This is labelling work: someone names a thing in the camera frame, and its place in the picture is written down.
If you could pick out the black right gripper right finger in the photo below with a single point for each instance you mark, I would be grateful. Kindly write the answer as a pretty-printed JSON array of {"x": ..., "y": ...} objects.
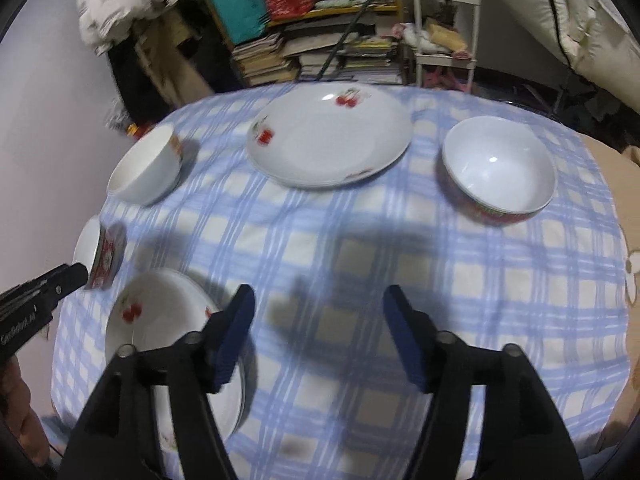
[{"x": 523, "y": 434}]

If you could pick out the white rolling cart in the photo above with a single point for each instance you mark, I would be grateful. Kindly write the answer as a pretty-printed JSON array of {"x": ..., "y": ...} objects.
[{"x": 445, "y": 50}]

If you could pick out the stack of books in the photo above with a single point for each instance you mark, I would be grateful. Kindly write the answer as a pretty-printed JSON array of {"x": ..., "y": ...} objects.
[{"x": 262, "y": 61}]

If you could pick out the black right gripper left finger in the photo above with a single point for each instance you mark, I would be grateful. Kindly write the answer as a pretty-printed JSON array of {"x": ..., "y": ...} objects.
[{"x": 116, "y": 435}]

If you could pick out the blue plaid tablecloth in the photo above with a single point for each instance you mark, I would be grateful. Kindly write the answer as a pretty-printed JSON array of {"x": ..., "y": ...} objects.
[{"x": 328, "y": 396}]

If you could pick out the cherry plate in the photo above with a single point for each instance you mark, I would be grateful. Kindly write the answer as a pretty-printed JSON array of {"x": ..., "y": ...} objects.
[
  {"x": 155, "y": 309},
  {"x": 328, "y": 134}
]

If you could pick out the white bowl cat pattern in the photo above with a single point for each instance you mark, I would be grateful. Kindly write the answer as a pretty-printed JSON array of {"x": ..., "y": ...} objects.
[{"x": 149, "y": 169}]

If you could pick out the wooden shelf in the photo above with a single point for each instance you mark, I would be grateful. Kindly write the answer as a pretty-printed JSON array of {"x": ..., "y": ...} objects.
[{"x": 325, "y": 5}]

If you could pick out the person's left hand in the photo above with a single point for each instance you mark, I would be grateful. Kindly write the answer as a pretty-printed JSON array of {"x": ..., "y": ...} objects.
[{"x": 21, "y": 419}]

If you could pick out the beige flower blanket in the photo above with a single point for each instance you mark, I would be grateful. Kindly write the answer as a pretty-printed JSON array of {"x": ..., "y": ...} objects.
[{"x": 621, "y": 173}]

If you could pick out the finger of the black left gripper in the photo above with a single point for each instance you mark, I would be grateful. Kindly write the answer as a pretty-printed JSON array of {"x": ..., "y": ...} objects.
[{"x": 60, "y": 282}]

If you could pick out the teal bag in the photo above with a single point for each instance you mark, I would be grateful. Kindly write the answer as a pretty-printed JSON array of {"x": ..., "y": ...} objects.
[{"x": 243, "y": 20}]

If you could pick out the cream recliner chair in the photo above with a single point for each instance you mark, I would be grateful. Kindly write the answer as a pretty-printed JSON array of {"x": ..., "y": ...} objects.
[{"x": 590, "y": 36}]

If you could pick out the red patterned bowl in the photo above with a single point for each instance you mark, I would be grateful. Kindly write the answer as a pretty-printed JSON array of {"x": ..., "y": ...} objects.
[
  {"x": 100, "y": 249},
  {"x": 499, "y": 168}
]

